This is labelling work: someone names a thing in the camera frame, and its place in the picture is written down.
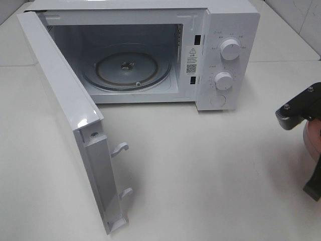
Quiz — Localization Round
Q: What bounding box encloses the white microwave oven body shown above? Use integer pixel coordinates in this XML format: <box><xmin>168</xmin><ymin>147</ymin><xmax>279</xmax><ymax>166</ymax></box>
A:
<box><xmin>23</xmin><ymin>1</ymin><xmax>260</xmax><ymax>111</ymax></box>

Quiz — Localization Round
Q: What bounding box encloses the round white door button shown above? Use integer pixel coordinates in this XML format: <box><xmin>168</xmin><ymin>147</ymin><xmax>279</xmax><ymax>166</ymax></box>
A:
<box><xmin>210</xmin><ymin>95</ymin><xmax>226</xmax><ymax>108</ymax></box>

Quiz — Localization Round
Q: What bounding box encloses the lower white timer knob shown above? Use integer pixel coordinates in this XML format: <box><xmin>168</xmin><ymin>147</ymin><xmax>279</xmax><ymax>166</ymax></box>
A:
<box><xmin>214</xmin><ymin>71</ymin><xmax>233</xmax><ymax>90</ymax></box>

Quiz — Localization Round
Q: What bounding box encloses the pink round plate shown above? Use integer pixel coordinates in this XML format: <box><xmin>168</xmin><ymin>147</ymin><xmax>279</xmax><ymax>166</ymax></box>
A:
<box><xmin>303</xmin><ymin>119</ymin><xmax>321</xmax><ymax>163</ymax></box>

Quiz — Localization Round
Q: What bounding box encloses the glass microwave turntable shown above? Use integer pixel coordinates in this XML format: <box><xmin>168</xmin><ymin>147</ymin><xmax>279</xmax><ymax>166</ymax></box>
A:
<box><xmin>81</xmin><ymin>43</ymin><xmax>172</xmax><ymax>92</ymax></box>

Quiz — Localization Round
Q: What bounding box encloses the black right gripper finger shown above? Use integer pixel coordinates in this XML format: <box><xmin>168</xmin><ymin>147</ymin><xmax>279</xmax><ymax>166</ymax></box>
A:
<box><xmin>303</xmin><ymin>158</ymin><xmax>320</xmax><ymax>201</ymax></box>
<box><xmin>275</xmin><ymin>82</ymin><xmax>320</xmax><ymax>131</ymax></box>

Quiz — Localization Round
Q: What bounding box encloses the white warning label sticker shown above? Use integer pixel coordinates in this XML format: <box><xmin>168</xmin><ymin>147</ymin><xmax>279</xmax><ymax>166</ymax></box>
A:
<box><xmin>184</xmin><ymin>45</ymin><xmax>201</xmax><ymax>75</ymax></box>

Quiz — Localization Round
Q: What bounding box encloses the upper white power knob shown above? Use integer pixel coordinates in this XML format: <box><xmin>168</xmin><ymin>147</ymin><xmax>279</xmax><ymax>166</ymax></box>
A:
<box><xmin>220</xmin><ymin>38</ymin><xmax>241</xmax><ymax>61</ymax></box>

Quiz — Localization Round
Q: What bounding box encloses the white microwave door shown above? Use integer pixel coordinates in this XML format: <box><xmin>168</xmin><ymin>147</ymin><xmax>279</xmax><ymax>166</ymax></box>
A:
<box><xmin>18</xmin><ymin>12</ymin><xmax>133</xmax><ymax>234</ymax></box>

